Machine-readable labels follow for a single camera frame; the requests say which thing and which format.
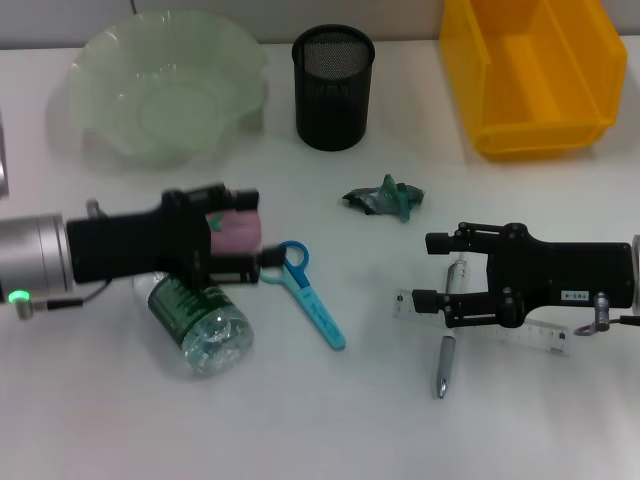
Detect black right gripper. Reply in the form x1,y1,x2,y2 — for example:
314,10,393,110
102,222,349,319
412,222,636,330

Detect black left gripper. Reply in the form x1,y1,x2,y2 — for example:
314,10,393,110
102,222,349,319
66,183,289,290

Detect pink peach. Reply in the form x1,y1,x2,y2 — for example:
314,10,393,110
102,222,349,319
208,209,264,256

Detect clear green-label water bottle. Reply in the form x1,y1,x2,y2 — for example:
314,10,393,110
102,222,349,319
132,272,255,379

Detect green plastic wrapper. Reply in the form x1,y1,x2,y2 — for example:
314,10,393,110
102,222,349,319
342,173,427,224

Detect grey white pen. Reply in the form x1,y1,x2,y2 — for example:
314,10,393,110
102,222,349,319
432,252,474,400

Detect blue scissors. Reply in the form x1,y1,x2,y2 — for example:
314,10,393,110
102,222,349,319
259,240,347,353

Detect clear plastic ruler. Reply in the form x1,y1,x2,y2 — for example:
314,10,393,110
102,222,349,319
394,287,571,358

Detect green glass fruit plate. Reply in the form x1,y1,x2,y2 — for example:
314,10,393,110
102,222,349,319
67,12,269,171

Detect black mesh pen holder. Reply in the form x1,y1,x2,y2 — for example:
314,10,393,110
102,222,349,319
291,25,376,152

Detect yellow plastic bin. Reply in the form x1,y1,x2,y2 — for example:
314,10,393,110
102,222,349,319
438,0,629,161

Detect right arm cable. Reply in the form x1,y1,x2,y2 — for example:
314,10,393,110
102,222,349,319
573,292,640,337

